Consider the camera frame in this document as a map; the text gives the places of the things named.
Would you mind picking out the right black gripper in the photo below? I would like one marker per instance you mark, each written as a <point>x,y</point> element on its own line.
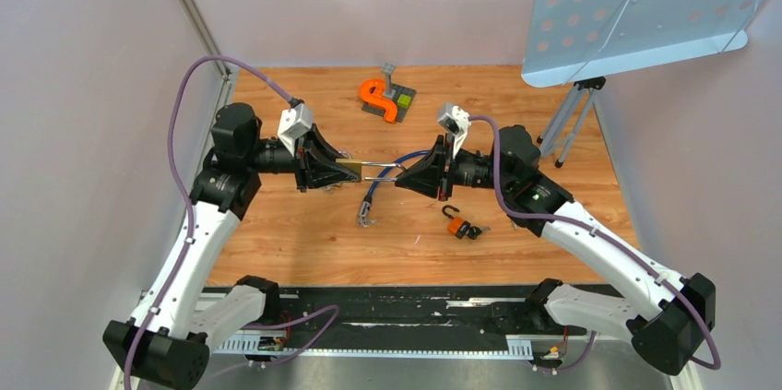
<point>424,175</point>

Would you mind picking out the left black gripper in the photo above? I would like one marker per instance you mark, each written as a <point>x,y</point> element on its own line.
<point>310,169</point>

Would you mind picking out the large brass padlock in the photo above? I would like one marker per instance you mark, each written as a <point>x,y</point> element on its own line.
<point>356,166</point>

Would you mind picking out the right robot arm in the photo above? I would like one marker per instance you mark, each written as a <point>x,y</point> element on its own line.
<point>665,316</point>

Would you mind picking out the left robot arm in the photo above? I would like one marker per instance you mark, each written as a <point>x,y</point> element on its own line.
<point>165,340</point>

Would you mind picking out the black key bunch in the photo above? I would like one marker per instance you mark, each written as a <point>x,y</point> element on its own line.
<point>474,232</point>

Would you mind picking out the orange small padlock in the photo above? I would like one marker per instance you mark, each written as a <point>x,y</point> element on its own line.
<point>457,226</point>

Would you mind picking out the orange S-shaped toy base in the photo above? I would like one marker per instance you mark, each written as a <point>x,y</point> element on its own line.
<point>385,98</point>

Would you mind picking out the perforated metal music stand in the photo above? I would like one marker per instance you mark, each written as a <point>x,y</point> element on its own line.
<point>578,43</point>

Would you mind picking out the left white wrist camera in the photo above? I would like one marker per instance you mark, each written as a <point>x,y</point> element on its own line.
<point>294,123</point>

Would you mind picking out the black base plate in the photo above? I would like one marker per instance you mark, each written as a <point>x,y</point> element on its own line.
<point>429,320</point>

